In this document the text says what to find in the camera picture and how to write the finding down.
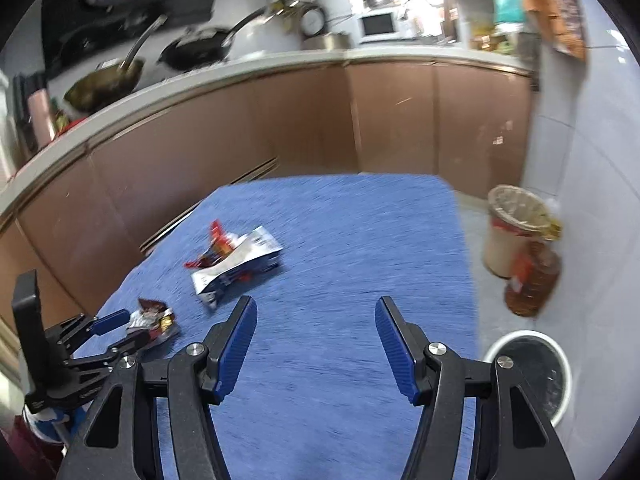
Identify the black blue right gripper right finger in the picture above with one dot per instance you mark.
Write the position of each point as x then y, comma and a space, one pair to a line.
513, 438

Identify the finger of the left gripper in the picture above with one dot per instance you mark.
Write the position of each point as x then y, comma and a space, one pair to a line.
104, 325
127, 346

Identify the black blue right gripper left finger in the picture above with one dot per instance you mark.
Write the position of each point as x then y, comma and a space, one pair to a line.
119, 438

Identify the brown foil snack wrapper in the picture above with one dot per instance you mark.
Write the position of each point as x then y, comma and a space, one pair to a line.
155, 318

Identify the white blue snack packet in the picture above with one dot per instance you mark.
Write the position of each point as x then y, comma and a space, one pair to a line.
258, 254

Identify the red snack wrapper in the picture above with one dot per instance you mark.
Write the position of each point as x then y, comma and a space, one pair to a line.
221, 245

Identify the dark red sleeve forearm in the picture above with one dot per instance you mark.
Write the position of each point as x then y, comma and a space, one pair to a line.
25, 456

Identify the brown kitchen cabinets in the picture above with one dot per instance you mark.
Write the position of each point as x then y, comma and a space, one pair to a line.
83, 210

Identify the beige lined trash bucket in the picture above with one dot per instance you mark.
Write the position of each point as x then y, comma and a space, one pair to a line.
516, 216

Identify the blue white gloved hand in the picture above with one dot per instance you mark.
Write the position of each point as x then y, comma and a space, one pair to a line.
53, 425

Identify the cooking oil bottle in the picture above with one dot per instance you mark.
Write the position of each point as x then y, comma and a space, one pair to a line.
534, 276

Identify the blue fuzzy table cloth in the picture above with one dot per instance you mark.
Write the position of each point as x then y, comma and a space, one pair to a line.
316, 398

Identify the pink thermos bottle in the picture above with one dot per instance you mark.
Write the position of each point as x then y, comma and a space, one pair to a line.
40, 112

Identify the black frying pan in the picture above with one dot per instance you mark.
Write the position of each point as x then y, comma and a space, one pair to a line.
204, 47

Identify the steel pot on counter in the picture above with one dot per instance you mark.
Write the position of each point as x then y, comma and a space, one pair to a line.
331, 41

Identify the white microwave oven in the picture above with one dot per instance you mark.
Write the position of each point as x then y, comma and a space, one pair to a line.
379, 26

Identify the brass wok with handle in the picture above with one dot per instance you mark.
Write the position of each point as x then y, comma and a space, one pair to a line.
110, 83

